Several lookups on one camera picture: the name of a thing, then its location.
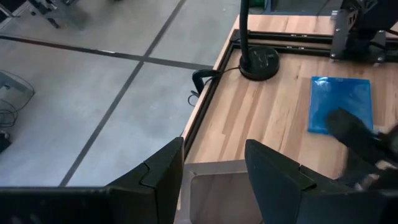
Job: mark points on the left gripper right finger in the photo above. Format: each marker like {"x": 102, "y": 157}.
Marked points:
{"x": 280, "y": 193}

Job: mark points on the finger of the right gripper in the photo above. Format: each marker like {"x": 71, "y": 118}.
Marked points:
{"x": 348, "y": 127}

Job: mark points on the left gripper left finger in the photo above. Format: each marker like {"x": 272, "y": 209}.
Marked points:
{"x": 161, "y": 186}

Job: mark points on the grey translucent plastic bin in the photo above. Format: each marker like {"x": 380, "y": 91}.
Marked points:
{"x": 217, "y": 193}

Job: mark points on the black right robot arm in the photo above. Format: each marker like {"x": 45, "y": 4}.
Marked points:
{"x": 367, "y": 18}

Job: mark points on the blue plastic disc case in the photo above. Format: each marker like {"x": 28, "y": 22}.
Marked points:
{"x": 339, "y": 96}

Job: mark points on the black gooseneck desk lamp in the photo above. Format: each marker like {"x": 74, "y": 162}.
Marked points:
{"x": 259, "y": 63}

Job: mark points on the black table clamp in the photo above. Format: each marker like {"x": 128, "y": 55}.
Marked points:
{"x": 199, "y": 76}

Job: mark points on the black floor object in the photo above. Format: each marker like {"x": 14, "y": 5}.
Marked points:
{"x": 3, "y": 143}

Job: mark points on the grey metal table leg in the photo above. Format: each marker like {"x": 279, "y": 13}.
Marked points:
{"x": 12, "y": 82}

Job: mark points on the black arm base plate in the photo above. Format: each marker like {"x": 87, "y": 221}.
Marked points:
{"x": 342, "y": 34}

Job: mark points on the black aluminium table frame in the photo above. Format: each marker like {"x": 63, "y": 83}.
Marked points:
{"x": 295, "y": 35}

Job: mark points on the grey metal furniture frame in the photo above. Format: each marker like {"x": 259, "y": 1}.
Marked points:
{"x": 46, "y": 6}

